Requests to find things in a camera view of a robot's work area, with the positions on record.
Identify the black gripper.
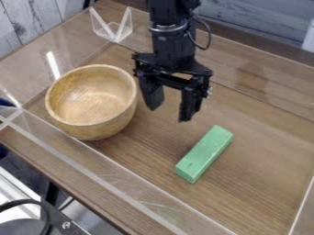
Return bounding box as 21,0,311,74
131,52,214,122

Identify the green rectangular block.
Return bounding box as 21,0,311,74
176,125,234,184

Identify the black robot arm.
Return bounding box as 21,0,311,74
131,0,214,122

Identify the brown wooden bowl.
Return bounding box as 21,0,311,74
45,64,138,140

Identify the white object at right edge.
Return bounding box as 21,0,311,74
303,18,314,52

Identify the black metal table leg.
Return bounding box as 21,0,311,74
46,183,61,206

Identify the clear acrylic corner bracket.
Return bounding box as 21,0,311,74
90,7,133,43

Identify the clear acrylic enclosure wall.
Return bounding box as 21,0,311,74
0,12,314,235

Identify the black cable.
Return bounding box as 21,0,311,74
0,198,54,235

